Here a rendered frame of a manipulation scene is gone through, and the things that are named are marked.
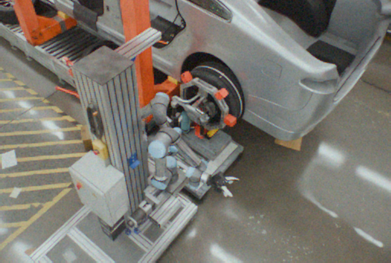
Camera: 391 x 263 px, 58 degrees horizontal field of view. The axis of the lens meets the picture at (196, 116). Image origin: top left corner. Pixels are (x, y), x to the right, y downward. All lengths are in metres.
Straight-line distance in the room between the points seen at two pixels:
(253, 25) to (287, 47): 0.32
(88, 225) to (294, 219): 2.01
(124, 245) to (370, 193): 2.64
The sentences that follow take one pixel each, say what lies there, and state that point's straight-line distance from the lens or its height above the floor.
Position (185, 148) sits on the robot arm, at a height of 1.30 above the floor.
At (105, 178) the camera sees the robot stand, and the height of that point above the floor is 1.23.
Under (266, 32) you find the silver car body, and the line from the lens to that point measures 2.89.
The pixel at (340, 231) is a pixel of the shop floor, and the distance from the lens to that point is 3.95.
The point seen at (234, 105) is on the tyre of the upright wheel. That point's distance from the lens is 3.24.
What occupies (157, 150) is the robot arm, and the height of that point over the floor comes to 1.43.
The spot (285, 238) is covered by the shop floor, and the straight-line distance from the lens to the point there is 3.72.
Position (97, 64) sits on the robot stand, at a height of 2.03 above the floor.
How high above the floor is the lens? 3.29
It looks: 48 degrees down
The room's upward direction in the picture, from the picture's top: 4 degrees clockwise
